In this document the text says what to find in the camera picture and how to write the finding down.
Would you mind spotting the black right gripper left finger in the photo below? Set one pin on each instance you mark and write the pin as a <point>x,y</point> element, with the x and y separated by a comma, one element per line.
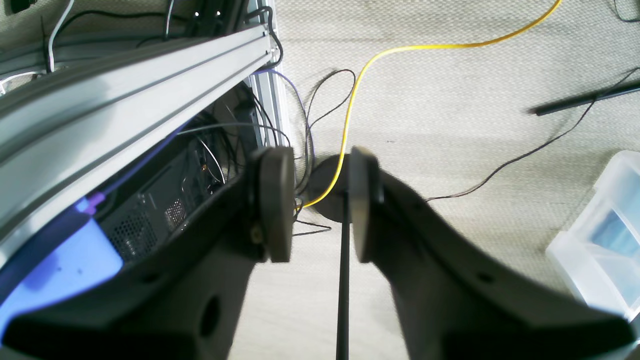
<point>184,301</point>

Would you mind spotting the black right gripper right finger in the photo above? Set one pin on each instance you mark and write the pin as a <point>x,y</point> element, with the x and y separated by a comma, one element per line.
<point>453,301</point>

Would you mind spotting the black computer case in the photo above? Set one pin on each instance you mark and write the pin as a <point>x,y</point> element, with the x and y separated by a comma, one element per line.
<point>175,179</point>

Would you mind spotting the translucent plastic storage box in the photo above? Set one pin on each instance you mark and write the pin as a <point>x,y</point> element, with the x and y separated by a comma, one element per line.
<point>598,256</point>

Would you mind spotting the black rod on floor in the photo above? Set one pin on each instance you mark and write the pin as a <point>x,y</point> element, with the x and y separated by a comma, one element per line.
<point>584,99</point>

